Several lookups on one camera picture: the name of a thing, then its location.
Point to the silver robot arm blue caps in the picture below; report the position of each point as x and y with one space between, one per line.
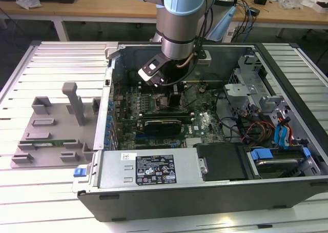
176 27

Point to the CPU socket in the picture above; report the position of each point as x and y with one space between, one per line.
161 100

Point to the round coin battery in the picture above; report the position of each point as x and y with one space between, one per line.
202 89

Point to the thin metal locking lever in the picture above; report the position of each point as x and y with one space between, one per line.
165 106
153 90

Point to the black RAM slots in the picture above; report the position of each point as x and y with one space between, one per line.
143 90
164 116

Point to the black graphics card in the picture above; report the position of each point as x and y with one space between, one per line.
164 127

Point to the green motherboard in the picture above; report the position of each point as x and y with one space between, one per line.
200 125

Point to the grey metal drive cage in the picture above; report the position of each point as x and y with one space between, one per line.
238 92

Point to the small silver heatsink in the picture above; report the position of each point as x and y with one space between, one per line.
193 142

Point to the black plastic shroud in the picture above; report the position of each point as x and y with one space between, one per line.
223 161

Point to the silver power supply with label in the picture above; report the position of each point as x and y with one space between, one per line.
115 171

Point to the hard disk in blue carrier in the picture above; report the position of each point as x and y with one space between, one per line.
261 154

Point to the wooden desk white legs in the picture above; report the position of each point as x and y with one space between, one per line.
282 15

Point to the grey plastic parts rack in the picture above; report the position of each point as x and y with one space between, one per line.
64 130

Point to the open black PC case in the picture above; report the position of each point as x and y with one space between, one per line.
179 202

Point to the green RAM stick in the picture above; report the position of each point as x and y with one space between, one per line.
59 141

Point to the clear plastic bags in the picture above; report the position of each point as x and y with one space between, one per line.
294 0

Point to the blue case latch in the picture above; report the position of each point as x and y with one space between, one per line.
79 172

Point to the crumpled white paper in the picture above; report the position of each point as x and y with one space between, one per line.
28 1

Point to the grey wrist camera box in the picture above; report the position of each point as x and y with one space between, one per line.
205 57

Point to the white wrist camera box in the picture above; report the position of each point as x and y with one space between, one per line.
143 74

